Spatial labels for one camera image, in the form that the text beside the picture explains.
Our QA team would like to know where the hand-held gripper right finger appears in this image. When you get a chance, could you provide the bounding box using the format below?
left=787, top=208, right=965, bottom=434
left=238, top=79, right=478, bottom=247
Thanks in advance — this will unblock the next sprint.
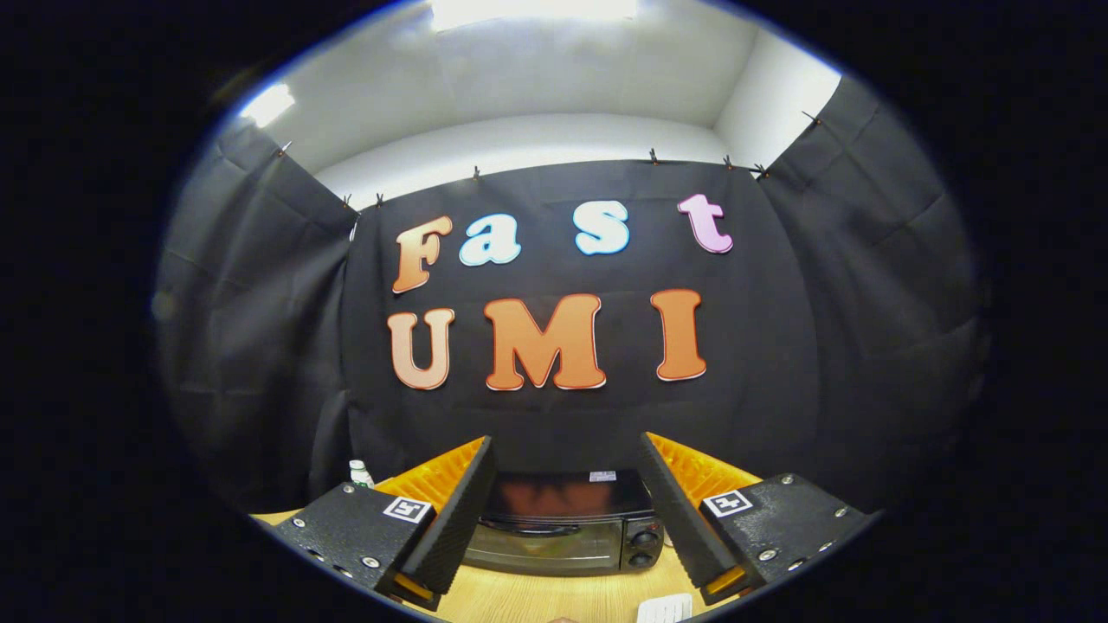
left=639, top=431, right=884, bottom=607

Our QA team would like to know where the black toaster oven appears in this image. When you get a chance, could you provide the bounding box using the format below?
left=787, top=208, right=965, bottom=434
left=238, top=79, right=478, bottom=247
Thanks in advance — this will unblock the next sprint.
left=463, top=470, right=666, bottom=578

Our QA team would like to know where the white ribbed plate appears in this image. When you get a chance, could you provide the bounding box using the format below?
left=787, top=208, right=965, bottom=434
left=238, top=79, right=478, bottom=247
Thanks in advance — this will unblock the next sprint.
left=636, top=593, right=693, bottom=623

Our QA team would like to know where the large ceiling light panel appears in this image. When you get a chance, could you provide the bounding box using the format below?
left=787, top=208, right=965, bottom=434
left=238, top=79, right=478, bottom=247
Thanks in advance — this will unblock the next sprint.
left=430, top=0, right=639, bottom=31

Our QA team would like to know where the small ceiling light panel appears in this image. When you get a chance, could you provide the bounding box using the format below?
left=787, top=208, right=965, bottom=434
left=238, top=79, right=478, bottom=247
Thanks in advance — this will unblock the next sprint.
left=238, top=82, right=297, bottom=129

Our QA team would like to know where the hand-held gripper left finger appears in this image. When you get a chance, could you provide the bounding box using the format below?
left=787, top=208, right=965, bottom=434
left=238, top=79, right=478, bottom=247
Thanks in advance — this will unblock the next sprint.
left=268, top=435, right=499, bottom=611

